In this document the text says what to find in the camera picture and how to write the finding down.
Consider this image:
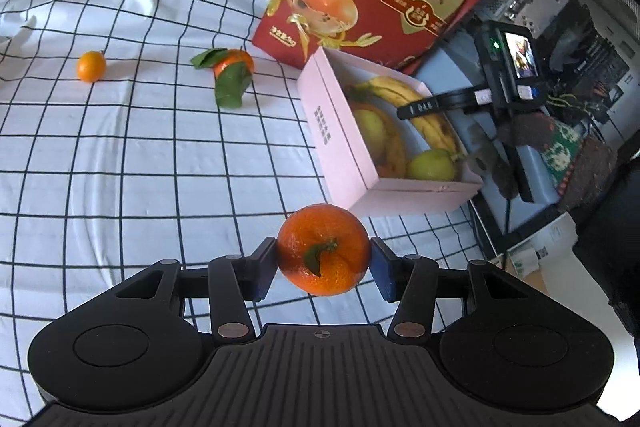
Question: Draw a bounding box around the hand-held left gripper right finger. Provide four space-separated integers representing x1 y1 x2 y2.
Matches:
370 237 551 350

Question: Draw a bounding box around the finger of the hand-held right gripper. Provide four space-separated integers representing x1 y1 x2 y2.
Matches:
396 89 483 121

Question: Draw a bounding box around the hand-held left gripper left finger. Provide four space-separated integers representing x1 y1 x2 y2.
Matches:
102 236 278 350

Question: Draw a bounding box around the large yellow banana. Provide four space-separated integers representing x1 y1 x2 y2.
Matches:
350 76 463 158

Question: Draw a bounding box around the large orange tangerine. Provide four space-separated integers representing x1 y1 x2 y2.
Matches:
276 203 372 296

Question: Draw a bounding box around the yellow-green pear with stem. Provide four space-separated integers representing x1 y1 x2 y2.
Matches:
406 148 463 181

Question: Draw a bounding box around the pink cardboard box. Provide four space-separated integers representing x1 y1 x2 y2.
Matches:
297 48 485 218

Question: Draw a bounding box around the person's right hand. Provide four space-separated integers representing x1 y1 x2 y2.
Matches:
492 113 557 198

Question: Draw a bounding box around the black framed grey panel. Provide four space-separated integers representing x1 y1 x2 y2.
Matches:
415 42 576 258

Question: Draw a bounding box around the computer case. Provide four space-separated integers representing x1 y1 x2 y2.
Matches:
475 0 640 148

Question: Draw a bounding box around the small white carton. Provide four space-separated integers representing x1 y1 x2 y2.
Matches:
505 239 548 280

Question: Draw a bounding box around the white checked tablecloth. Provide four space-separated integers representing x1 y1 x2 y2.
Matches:
0 0 483 358

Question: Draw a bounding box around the tangerine with green leaves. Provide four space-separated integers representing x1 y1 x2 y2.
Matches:
190 48 255 109

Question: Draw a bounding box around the small orange kumquat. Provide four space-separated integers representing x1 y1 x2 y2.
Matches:
76 51 107 82

